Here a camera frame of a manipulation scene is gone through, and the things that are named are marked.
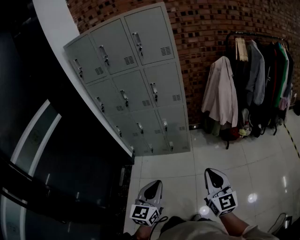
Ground olive green garment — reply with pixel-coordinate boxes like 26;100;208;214
203;114;221;136

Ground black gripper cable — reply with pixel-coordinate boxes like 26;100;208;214
149;215;169;240

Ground black metal clothes rack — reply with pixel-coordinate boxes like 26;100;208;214
224;30;292;150

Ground grey metal locker cabinet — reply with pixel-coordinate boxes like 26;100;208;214
63;2;192;157

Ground person's right forearm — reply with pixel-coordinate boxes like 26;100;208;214
219;213;251;235

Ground grey metal locker door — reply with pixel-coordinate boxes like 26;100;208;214
143;62;185;108

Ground black door frame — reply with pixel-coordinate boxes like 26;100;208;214
0;0;135;240

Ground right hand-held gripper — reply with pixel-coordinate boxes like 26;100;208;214
204;168;239;218

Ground person's left forearm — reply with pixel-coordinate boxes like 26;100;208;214
135;224;153;240

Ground bundle of wooden hangers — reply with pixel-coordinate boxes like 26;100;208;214
235;37;249;62

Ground grey looped floor cable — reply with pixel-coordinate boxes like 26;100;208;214
268;212;288;234

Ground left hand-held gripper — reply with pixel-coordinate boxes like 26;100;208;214
130;180;164;227

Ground frosted glass door panel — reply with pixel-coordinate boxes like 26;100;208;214
10;99;62;178
0;194;27;240

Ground pale pink hanging shirt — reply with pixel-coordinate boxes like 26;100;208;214
201;56;239;127

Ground green hanging garment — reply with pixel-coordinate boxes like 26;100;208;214
274;42;290;109

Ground red and black bag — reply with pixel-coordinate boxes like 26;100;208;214
221;126;240;142

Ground black hanging jacket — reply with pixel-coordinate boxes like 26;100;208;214
283;49;295;99

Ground small pink cloth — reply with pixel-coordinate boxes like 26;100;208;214
278;97;291;111

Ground person's beige shirt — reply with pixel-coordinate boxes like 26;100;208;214
158;219;280;240

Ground person's dark trousers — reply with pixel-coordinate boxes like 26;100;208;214
161;215;211;235

